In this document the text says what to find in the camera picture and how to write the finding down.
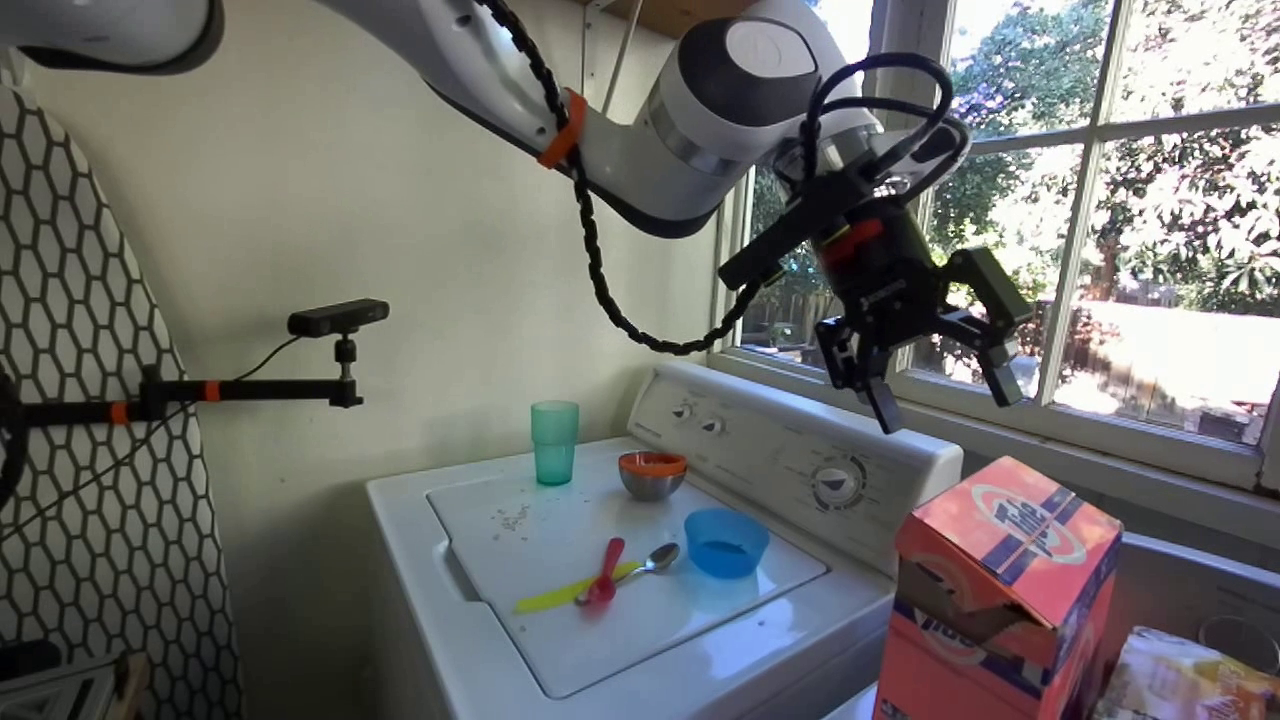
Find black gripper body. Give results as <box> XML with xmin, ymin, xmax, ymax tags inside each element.
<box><xmin>813</xmin><ymin>196</ymin><xmax>960</xmax><ymax>356</ymax></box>

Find blue plastic bowl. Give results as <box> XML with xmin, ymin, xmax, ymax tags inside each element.
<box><xmin>680</xmin><ymin>503</ymin><xmax>772</xmax><ymax>586</ymax></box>

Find silver bowl orange inside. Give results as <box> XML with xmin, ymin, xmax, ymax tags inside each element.
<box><xmin>614</xmin><ymin>449</ymin><xmax>695</xmax><ymax>509</ymax></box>

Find orange Tide detergent box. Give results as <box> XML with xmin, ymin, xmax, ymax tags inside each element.
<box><xmin>872</xmin><ymin>452</ymin><xmax>1129</xmax><ymax>720</ymax></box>

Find large silver washer dial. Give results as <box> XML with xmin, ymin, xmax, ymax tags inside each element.
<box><xmin>810</xmin><ymin>452</ymin><xmax>872</xmax><ymax>516</ymax></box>

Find metal spoon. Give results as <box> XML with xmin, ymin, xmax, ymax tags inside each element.
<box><xmin>614</xmin><ymin>541</ymin><xmax>684</xmax><ymax>590</ymax></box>

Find teal plastic cup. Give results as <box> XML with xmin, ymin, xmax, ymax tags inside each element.
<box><xmin>528</xmin><ymin>397</ymin><xmax>584</xmax><ymax>494</ymax></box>

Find red plastic spoon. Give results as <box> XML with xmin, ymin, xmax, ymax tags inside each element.
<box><xmin>576</xmin><ymin>534</ymin><xmax>633</xmax><ymax>620</ymax></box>

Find scattered oat crumbs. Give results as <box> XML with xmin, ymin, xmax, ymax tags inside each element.
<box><xmin>481</xmin><ymin>498</ymin><xmax>540</xmax><ymax>541</ymax></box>

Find crumpled plastic packaging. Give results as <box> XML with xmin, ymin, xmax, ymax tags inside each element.
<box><xmin>1092</xmin><ymin>620</ymin><xmax>1280</xmax><ymax>720</ymax></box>

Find hexagon pattern panel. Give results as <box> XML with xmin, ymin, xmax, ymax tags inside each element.
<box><xmin>0</xmin><ymin>76</ymin><xmax>249</xmax><ymax>720</ymax></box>

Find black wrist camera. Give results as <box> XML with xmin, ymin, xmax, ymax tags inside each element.
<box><xmin>716</xmin><ymin>196</ymin><xmax>831</xmax><ymax>291</ymax></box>

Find white window frame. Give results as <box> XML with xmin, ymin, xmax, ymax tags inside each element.
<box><xmin>702</xmin><ymin>0</ymin><xmax>1280</xmax><ymax>502</ymax></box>

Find orange cable strap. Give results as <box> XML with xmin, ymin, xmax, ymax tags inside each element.
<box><xmin>537</xmin><ymin>87</ymin><xmax>592</xmax><ymax>173</ymax></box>

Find black camera on boom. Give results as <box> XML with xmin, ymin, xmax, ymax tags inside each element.
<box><xmin>285</xmin><ymin>297</ymin><xmax>397</xmax><ymax>340</ymax></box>

